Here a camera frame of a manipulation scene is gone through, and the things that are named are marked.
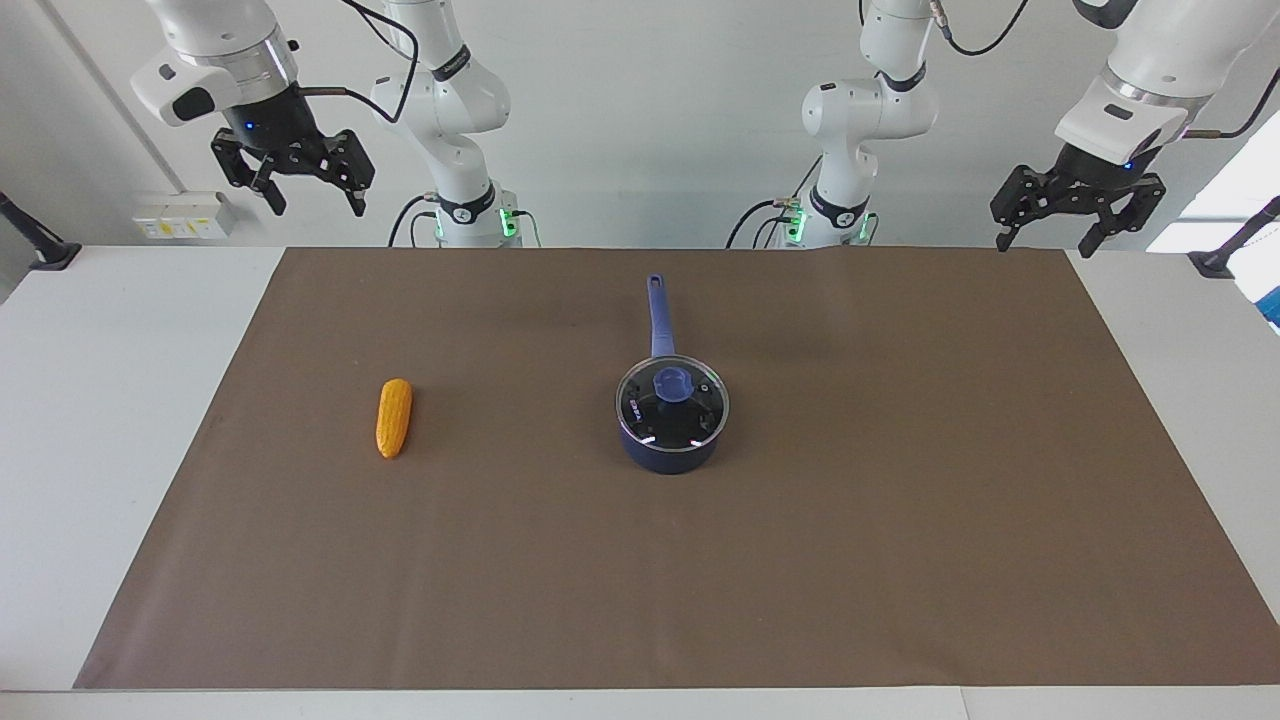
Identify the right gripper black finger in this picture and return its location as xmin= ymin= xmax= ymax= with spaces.
xmin=316 ymin=128 xmax=377 ymax=218
xmin=210 ymin=130 xmax=289 ymax=217

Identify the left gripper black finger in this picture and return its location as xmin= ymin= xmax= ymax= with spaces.
xmin=1078 ymin=178 xmax=1168 ymax=259
xmin=990 ymin=165 xmax=1077 ymax=252

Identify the left arm base black cable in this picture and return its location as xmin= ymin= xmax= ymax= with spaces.
xmin=725 ymin=155 xmax=823 ymax=249

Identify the white wall cable duct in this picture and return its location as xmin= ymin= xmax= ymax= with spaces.
xmin=40 ymin=0 xmax=191 ymax=198

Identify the black clamp stand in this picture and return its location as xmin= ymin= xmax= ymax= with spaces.
xmin=1188 ymin=196 xmax=1280 ymax=280
xmin=0 ymin=190 xmax=83 ymax=272

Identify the arm base black cable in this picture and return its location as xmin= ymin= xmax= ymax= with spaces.
xmin=725 ymin=155 xmax=823 ymax=249
xmin=388 ymin=193 xmax=441 ymax=248

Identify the white wall socket box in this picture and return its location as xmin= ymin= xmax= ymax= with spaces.
xmin=133 ymin=192 xmax=238 ymax=242

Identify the left arm black gripper cable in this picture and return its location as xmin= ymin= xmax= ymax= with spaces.
xmin=935 ymin=0 xmax=1280 ymax=141

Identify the brown table mat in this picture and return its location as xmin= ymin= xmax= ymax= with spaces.
xmin=73 ymin=247 xmax=1280 ymax=691

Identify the right arm base black cable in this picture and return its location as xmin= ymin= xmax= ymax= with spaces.
xmin=388 ymin=193 xmax=441 ymax=248

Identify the dark pot with purple handle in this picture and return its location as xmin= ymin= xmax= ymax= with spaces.
xmin=615 ymin=274 xmax=731 ymax=475

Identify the yellow corn cob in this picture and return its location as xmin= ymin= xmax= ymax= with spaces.
xmin=376 ymin=378 xmax=414 ymax=460

